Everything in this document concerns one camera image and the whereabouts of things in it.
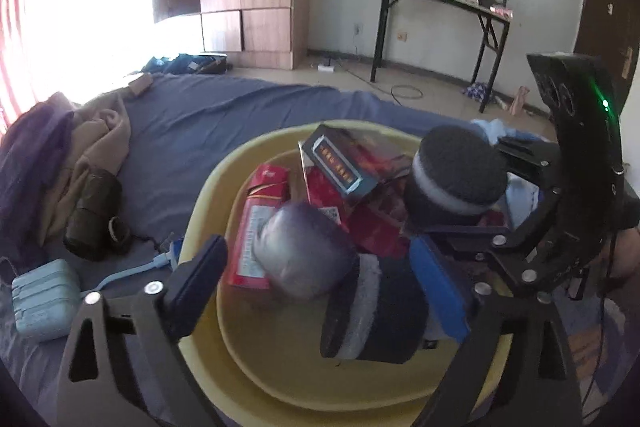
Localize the black grey round box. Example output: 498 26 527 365
404 126 508 230
320 254 428 364

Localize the red cigarette box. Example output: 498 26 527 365
298 141 409 259

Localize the light blue power bank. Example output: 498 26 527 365
11 259 80 343

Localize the yellow plastic basin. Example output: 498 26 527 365
179 124 458 426

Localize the red diamond cigarette pack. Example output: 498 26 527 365
227 164 290 291

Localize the purple cloth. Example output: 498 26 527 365
1 93 74 281

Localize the dark wooden door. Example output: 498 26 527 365
574 0 639 110

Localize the tan blanket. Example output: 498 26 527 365
36 89 131 246

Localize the blue white patterned blanket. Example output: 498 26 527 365
472 119 601 395

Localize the black cable on floor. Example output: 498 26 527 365
334 58 426 108

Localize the black folding table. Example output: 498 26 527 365
369 0 511 113

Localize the dark rolled pouch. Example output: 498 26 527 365
63 168 131 262

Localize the open dark suitcase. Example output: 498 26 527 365
140 53 232 75

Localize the blue checked cloth on floor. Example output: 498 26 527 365
462 82 492 103

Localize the grey round zip case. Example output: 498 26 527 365
253 202 358 300

